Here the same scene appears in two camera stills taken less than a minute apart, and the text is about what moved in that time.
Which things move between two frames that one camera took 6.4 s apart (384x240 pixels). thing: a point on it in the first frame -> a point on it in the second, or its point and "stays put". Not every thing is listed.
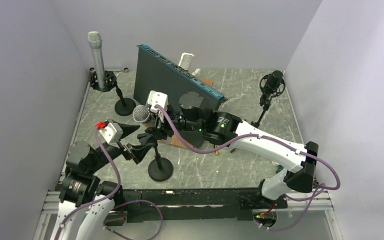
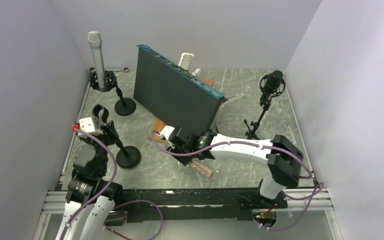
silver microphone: x=95 y=40 stays put
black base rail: x=192 y=204 stays put
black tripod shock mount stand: x=266 y=94 stays put
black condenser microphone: x=274 y=79 stays put
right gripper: x=162 y=128 -> x=184 y=160
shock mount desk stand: x=124 y=106 stays put
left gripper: x=137 y=152 -> x=112 y=135
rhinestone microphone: x=141 y=114 -> x=198 y=166
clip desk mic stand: x=160 y=168 -> x=129 y=157
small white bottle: x=196 y=72 stays put
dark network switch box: x=153 y=72 stays put
